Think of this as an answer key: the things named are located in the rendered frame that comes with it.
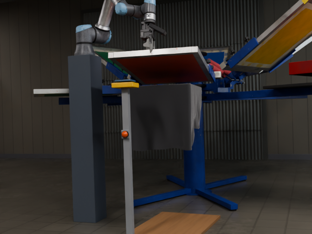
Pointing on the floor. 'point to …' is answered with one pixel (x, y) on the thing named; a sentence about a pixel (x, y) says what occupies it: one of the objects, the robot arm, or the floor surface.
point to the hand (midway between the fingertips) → (152, 51)
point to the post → (125, 86)
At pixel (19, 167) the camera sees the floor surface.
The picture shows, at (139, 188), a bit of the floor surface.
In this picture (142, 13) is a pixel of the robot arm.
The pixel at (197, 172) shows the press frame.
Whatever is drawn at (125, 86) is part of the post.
